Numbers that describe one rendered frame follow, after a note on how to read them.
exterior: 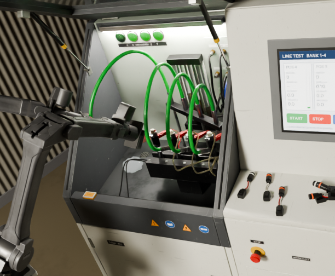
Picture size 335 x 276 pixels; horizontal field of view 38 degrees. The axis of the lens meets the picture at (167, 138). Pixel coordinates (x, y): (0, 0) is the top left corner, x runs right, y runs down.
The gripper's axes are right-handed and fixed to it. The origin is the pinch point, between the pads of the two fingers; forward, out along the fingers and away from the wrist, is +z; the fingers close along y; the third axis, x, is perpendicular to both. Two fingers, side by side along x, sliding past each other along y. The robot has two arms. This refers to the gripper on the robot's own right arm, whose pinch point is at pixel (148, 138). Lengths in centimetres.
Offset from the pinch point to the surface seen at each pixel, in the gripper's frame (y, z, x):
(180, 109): 15.0, 14.0, -0.8
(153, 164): -9.3, 8.4, 0.9
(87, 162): -16.4, -0.1, 28.9
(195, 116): 13.5, 12.8, -10.0
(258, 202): -12, 7, -48
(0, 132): -21, 56, 182
